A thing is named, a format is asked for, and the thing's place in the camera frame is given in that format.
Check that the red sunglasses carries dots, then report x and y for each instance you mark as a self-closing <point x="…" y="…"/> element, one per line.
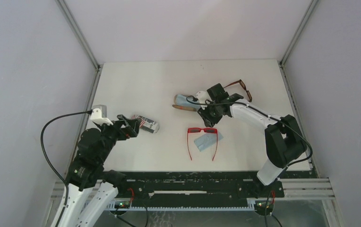
<point x="199" y="130"/>

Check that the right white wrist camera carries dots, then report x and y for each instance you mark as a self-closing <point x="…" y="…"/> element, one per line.
<point x="203" y="99"/>

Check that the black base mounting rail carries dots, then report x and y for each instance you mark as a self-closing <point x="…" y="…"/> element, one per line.
<point x="202" y="189"/>

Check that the flag print glasses case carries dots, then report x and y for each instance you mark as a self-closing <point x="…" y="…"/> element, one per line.
<point x="147" y="124"/>

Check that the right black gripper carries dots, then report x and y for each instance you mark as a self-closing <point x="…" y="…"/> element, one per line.
<point x="207" y="112"/>

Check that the right aluminium frame post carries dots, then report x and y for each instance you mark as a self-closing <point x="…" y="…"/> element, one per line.
<point x="286" y="56"/>

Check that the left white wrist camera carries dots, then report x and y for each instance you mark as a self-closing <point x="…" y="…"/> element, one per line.
<point x="99" y="115"/>

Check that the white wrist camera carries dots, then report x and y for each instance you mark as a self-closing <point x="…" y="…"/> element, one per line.
<point x="99" y="115"/>
<point x="203" y="99"/>

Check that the aluminium frame post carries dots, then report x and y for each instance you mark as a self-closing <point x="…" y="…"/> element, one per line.
<point x="80" y="37"/>
<point x="286" y="56"/>

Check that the brown tortoise sunglasses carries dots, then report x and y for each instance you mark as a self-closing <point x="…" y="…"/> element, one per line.
<point x="243" y="86"/>

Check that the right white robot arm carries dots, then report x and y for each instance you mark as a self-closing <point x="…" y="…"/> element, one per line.
<point x="283" y="138"/>

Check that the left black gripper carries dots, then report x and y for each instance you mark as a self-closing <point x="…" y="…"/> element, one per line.
<point x="125" y="126"/>

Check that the left aluminium frame post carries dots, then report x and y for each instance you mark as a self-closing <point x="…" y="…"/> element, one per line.
<point x="80" y="37"/>

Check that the light blue cleaning cloth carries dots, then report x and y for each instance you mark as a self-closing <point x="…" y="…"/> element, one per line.
<point x="181" y="101"/>

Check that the brown striped glasses case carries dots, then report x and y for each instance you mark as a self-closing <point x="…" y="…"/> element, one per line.
<point x="192" y="99"/>

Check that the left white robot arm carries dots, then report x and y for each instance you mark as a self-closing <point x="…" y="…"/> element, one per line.
<point x="88" y="188"/>

